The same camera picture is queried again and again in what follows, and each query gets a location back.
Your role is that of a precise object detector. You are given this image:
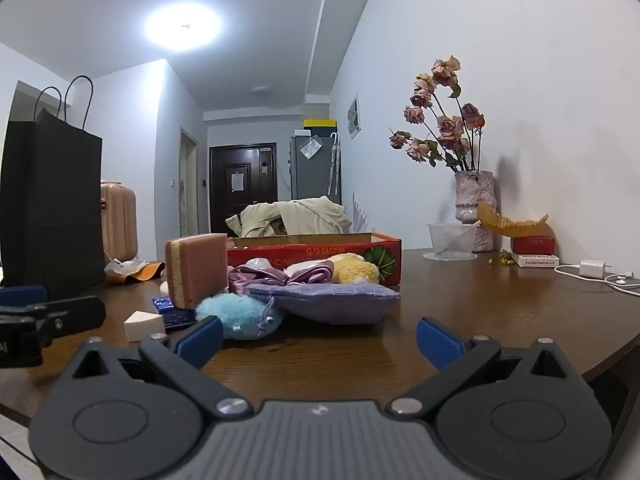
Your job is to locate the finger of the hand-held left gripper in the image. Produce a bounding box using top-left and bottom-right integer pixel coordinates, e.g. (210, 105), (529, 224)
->
(0, 285), (49, 307)
(0, 296), (107, 350)

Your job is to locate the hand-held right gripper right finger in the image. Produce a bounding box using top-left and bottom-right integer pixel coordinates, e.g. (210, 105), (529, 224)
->
(387, 316), (583, 418)

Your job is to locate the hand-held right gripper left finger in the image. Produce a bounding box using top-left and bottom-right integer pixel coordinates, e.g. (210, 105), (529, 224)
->
(50, 316), (253, 418)

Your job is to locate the blue tissue packet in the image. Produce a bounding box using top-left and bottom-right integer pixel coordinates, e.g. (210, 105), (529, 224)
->
(152, 297), (198, 332)

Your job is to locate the light blue plush toy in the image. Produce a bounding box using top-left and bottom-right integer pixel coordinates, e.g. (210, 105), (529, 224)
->
(195, 292), (286, 341)

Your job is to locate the pink layered sponge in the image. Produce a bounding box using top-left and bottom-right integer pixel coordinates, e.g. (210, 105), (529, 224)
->
(165, 233), (229, 310)

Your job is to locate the yellow and white plush toy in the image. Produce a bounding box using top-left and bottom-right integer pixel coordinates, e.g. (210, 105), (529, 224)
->
(325, 253), (381, 286)

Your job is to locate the purple drawstring pouch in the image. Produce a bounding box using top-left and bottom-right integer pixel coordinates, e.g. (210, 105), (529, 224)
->
(246, 282), (402, 337)

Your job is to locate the orange cardboard box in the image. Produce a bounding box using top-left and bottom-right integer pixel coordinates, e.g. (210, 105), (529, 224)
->
(226, 232), (402, 286)

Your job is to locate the white wedge makeup sponge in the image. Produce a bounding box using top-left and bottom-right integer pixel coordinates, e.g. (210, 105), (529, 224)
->
(123, 311), (166, 343)

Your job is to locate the white crumpled paper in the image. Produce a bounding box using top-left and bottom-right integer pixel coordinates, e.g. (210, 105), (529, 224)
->
(104, 256), (151, 278)

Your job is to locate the brown leather item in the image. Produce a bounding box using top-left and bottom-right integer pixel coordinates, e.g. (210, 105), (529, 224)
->
(107, 261), (166, 286)

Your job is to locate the purple satin scrunchie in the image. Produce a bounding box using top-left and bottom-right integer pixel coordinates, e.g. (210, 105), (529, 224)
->
(227, 260), (335, 296)

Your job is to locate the white translucent pouch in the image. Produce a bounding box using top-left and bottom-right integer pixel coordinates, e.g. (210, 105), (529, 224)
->
(245, 256), (328, 273)

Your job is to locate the black paper bag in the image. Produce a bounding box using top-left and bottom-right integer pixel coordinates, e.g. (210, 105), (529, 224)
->
(0, 76), (104, 301)

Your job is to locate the pink suitcase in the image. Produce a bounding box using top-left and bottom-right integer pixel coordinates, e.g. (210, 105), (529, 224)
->
(100, 180), (138, 263)

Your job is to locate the clear plastic cup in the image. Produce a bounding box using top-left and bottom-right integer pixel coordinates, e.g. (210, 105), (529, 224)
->
(422, 222), (479, 262)

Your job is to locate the white flat box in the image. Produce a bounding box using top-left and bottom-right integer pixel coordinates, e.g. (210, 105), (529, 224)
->
(512, 253), (560, 267)

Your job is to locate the red small box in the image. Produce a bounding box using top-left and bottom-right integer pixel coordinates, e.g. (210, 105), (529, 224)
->
(511, 235), (556, 256)

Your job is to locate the tan ridged ornament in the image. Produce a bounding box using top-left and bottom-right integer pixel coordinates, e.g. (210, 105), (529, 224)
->
(477, 202), (550, 237)

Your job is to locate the dark brown entrance door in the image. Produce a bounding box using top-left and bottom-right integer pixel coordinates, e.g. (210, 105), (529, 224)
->
(209, 142), (278, 235)

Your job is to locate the mottled purple vase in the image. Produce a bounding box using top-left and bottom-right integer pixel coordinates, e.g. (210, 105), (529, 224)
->
(454, 170), (498, 252)

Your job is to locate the white interior door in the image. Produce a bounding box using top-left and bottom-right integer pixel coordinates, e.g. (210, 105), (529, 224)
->
(180, 127), (200, 238)

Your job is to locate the beige jacket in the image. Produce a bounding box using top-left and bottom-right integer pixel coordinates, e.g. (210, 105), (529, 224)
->
(225, 197), (353, 237)

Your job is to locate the grey refrigerator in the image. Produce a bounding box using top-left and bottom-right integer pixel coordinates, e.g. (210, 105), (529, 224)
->
(290, 134), (343, 206)

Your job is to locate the folded umbrella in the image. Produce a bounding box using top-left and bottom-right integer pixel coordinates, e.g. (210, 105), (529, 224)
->
(327, 132), (342, 196)

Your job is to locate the bunch of dried roses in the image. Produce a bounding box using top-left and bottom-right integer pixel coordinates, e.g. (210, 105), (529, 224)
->
(389, 55), (487, 173)

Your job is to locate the round ceiling light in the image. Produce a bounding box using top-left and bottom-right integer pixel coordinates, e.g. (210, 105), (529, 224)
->
(145, 2), (223, 51)

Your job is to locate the white charging cable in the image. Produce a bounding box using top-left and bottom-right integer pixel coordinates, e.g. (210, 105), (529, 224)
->
(554, 265), (640, 297)

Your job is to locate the framed wall picture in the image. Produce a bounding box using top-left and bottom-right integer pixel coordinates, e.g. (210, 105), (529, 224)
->
(347, 94), (362, 140)

